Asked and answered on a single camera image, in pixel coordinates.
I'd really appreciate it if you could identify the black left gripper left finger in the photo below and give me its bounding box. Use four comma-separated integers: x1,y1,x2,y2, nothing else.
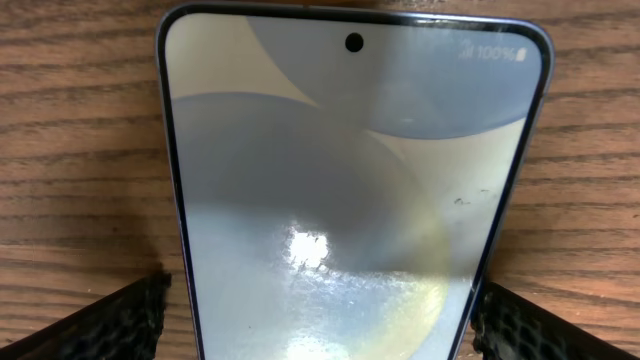
1,272,171,360

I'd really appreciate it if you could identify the blue smartphone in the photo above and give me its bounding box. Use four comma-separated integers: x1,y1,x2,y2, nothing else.
155,1,554,359

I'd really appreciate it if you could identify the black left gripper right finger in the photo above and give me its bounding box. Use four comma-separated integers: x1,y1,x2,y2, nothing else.
471,282,639,360

